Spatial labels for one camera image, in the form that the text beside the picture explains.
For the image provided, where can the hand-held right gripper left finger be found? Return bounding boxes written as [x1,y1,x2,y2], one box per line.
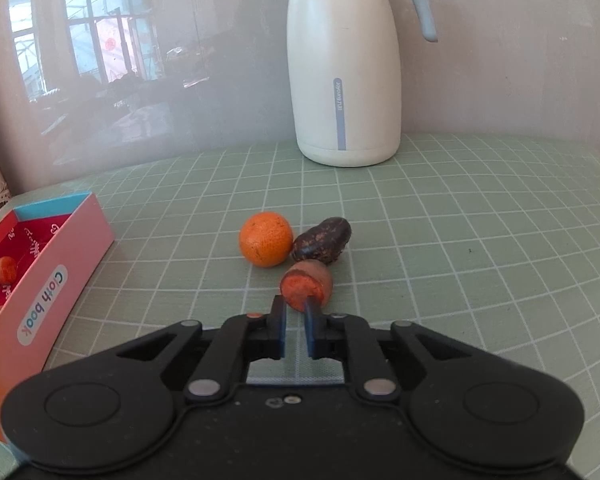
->
[115,296,287,404]

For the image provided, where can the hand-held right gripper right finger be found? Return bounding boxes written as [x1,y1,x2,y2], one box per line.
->
[304,298,483,404]

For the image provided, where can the cut brown orange-fleshed fruit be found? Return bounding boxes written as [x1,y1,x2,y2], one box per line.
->
[280,259,334,312]

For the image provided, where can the pink cardboard box red inside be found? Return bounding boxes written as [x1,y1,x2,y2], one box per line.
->
[0,191,116,461]

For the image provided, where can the dark brown speckled fruit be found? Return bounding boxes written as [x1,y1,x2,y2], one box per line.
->
[292,216,352,265]

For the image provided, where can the large orange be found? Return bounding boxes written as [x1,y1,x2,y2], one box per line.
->
[239,211,294,268]

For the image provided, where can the green checked tablecloth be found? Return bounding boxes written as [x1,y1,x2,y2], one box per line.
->
[0,132,600,480]

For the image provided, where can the cream thermos jug grey lid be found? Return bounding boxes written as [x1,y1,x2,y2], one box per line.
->
[274,0,438,167]

